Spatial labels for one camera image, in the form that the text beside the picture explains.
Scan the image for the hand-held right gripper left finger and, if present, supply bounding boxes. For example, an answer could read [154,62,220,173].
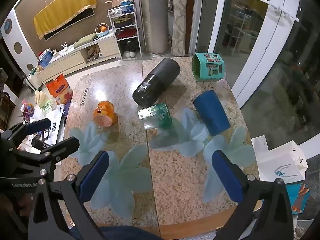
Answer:
[27,151,110,240]

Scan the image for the yellow cloth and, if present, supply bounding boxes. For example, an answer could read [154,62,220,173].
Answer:
[34,0,97,40]

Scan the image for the white paper bag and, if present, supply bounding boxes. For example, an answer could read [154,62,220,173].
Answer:
[251,135,308,183]

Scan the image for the beige low cabinet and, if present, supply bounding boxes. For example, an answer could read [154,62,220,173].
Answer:
[37,34,122,83]

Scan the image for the person's blue trousers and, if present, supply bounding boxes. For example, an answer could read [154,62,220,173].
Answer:
[97,226,162,240]

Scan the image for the grey tower air conditioner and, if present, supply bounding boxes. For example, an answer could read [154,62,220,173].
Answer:
[139,0,168,54]

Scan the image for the orange plastic cup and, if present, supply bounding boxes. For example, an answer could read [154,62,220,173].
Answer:
[93,100,118,127]

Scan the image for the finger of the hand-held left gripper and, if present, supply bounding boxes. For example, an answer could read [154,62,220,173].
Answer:
[14,137,80,166]
[0,118,52,141]

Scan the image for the bowl of oranges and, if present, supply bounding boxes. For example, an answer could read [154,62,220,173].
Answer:
[96,23,110,36]

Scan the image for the clear green cup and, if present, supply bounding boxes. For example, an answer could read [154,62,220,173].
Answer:
[137,103,172,130]

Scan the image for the green cushion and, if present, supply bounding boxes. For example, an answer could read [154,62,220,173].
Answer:
[74,33,98,48]

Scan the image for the green square paper cup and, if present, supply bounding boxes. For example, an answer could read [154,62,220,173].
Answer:
[191,52,225,82]

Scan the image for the blue cup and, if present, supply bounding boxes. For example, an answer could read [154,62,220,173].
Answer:
[193,90,230,137]

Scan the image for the white window handle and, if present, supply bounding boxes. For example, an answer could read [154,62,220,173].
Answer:
[256,0,299,22]

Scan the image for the blue box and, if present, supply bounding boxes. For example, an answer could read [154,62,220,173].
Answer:
[120,0,136,14]

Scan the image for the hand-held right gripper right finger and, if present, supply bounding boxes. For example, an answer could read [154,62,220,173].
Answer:
[211,150,294,240]

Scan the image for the black tube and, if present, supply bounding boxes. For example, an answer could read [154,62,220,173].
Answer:
[31,137,52,151]

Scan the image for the black insulated cup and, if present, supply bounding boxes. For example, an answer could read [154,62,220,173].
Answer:
[132,57,181,107]

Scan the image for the white small appliance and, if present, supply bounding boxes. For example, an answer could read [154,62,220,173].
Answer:
[26,66,43,92]

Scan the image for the white shelf rack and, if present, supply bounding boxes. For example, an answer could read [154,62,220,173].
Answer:
[107,5,143,60]

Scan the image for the colourful patterned bag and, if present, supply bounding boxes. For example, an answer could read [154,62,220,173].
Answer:
[285,183,310,214]

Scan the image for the black television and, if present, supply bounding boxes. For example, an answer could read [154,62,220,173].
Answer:
[44,7,95,41]

